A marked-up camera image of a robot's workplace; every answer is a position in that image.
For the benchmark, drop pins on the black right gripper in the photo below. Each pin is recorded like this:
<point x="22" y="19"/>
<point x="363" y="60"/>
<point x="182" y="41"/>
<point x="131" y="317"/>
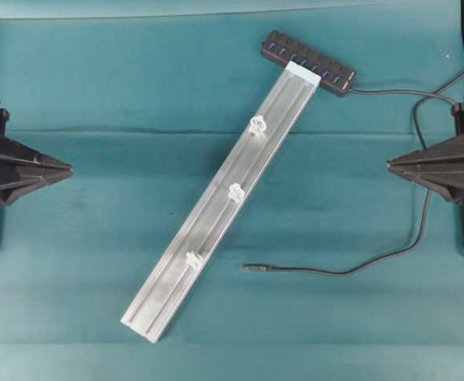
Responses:
<point x="445" y="179"/>

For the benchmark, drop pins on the teal table cloth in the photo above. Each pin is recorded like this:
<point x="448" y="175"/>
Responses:
<point x="145" y="110"/>

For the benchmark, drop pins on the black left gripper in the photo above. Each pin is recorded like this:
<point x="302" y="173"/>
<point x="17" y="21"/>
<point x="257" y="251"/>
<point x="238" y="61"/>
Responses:
<point x="15" y="153"/>

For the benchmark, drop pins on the aluminium rail profile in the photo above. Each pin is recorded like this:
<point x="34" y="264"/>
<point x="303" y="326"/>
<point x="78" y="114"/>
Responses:
<point x="177" y="270"/>

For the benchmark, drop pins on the black USB hub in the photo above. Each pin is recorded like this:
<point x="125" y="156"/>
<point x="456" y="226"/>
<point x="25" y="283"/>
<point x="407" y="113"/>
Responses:
<point x="281" y="49"/>

